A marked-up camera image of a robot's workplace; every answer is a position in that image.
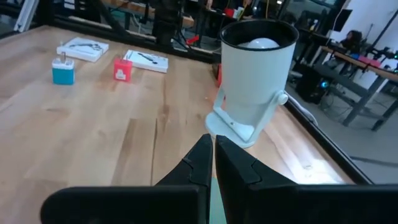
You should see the white lamp power cord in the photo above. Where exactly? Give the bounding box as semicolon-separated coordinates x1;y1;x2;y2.
287;99;318;126

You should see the white box with tool picture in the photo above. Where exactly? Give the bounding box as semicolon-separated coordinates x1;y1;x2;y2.
123;49;169;74
56;37;110;63

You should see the small red cube box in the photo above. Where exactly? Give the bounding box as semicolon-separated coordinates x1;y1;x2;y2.
113;57;134;83

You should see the translucent green plastic bin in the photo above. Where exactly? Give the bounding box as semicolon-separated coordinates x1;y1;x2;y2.
209;177;228;224

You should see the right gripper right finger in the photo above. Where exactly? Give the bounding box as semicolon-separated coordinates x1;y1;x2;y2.
215;134;398;224

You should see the blue and white charger cube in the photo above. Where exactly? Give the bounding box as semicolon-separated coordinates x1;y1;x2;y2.
51;52;76;86

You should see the white cylindrical desk lamp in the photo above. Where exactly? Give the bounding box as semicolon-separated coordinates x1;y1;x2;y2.
205;19;300;149

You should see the person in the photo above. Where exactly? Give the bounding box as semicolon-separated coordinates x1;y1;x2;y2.
340;29;364;51

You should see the computer case with blue light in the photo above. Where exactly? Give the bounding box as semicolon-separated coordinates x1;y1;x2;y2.
295;67;331;104

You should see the wooden workbench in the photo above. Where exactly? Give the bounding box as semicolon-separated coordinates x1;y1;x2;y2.
319;45;398;132

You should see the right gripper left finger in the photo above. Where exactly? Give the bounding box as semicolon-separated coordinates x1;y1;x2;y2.
40;133;214;224

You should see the red bar piece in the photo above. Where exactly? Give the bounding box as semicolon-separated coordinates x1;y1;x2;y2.
185;35;200;47

